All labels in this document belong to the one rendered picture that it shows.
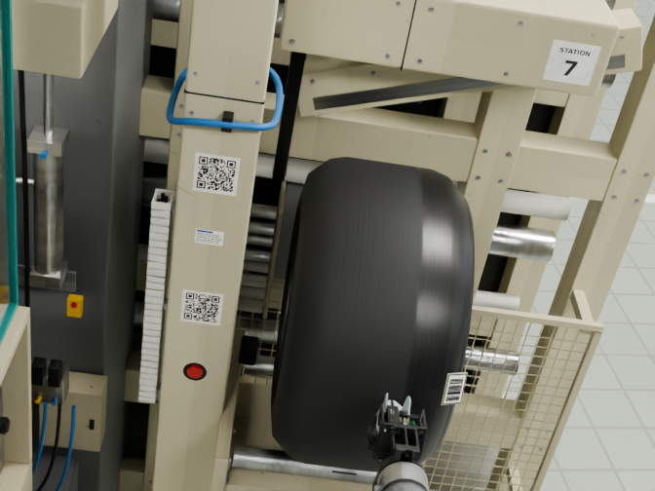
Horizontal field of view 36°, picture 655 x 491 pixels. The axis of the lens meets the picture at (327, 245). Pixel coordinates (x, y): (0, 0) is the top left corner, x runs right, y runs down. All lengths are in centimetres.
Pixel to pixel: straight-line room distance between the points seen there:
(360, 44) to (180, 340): 65
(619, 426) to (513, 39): 218
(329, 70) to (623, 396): 226
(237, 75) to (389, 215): 36
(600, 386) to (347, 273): 238
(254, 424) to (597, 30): 110
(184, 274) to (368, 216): 36
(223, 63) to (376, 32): 36
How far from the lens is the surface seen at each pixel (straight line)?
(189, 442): 213
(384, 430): 158
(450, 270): 173
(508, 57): 192
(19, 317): 178
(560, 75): 195
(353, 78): 206
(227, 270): 183
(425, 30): 188
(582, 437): 372
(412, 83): 207
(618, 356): 415
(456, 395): 176
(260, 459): 204
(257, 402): 232
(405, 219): 175
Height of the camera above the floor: 239
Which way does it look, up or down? 34 degrees down
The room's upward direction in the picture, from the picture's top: 11 degrees clockwise
